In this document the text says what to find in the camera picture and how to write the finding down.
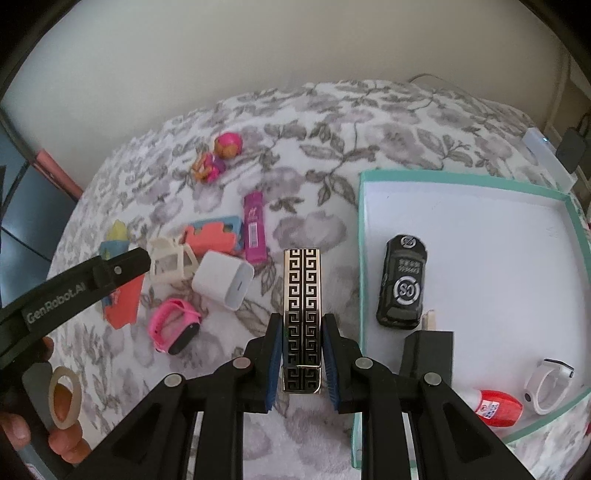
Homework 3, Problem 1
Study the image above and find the red glue bottle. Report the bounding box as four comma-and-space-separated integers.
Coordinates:
457, 387, 525, 429

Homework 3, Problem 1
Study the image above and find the white cube charger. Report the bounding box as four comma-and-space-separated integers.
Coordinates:
191, 249, 256, 311

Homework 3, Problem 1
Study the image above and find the white wooden frame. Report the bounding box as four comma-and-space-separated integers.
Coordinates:
540, 46, 591, 139

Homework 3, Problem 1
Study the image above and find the person's left hand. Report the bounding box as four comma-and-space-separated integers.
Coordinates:
0, 412, 86, 464

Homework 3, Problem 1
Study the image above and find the black toy car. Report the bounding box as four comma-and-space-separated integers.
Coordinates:
375, 234, 429, 329

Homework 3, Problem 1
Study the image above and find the orange blue foam puzzle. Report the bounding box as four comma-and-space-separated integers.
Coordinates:
178, 216, 245, 257

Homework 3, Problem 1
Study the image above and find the white power strip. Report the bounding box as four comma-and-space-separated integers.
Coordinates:
523, 128, 578, 195

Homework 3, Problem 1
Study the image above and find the white wristband watch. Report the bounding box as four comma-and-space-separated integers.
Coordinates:
523, 357, 576, 415

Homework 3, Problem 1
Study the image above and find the pink board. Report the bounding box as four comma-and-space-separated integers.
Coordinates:
36, 148, 86, 200

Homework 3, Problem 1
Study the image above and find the black power adapter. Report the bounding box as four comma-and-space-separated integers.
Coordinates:
398, 309, 455, 386

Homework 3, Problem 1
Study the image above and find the grey cable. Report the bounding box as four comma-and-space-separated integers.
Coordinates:
409, 71, 462, 86

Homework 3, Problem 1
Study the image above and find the dark blue panel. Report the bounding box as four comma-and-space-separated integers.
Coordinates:
0, 108, 77, 296

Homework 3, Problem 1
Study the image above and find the magenta rectangular lighter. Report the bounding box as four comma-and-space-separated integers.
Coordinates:
243, 191, 269, 265

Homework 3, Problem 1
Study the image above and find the blue orange yellow toy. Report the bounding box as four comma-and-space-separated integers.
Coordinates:
99, 220, 143, 330

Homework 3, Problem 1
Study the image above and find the cream plastic toy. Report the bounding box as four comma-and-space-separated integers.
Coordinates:
147, 233, 200, 284

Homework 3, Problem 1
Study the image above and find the black plugged charger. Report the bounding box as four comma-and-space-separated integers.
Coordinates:
556, 127, 591, 174

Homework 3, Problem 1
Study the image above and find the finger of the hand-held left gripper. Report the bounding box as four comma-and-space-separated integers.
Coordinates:
91, 248, 152, 298

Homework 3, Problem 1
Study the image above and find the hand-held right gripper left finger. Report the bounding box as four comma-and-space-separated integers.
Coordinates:
69, 313, 283, 480

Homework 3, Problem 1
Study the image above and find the pink toy doll figure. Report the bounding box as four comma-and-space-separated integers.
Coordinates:
191, 132, 245, 184

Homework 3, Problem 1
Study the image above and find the teal white shallow box tray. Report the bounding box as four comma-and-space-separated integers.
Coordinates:
351, 168, 591, 469

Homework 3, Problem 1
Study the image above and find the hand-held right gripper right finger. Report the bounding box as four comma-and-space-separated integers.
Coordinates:
322, 314, 495, 480

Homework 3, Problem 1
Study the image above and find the pink wristband watch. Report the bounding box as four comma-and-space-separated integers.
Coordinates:
148, 298, 203, 356

